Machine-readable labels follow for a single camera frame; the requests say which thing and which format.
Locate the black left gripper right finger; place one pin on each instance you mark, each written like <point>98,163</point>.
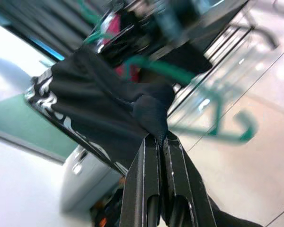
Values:
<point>182,189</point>

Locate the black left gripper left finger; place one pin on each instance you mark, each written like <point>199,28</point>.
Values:
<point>142,189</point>

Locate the black T-shirt white print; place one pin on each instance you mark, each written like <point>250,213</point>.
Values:
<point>97,99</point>

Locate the teal plastic hanger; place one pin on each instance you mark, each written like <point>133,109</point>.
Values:
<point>177,72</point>

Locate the grey suitcase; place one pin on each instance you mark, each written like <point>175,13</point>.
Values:
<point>85,179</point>

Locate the red garment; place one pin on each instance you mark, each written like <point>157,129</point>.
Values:
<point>114,26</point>

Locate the plain black garment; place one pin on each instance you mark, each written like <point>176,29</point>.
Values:
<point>210,21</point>

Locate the black metal clothes rack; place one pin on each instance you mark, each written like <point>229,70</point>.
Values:
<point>251,28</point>

